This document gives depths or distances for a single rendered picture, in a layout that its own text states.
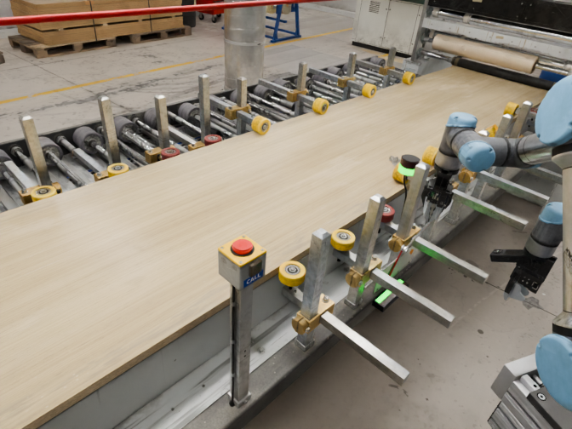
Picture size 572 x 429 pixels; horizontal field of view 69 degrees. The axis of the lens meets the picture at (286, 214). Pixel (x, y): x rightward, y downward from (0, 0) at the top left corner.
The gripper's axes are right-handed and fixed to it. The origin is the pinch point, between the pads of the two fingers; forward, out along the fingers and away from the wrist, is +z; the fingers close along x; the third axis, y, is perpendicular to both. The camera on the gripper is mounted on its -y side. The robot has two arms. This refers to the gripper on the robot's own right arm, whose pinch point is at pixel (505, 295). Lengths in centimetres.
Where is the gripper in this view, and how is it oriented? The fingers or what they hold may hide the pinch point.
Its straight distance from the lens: 152.8
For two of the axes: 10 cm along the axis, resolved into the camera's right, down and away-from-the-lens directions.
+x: 7.0, -3.7, 6.2
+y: 7.1, 4.4, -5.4
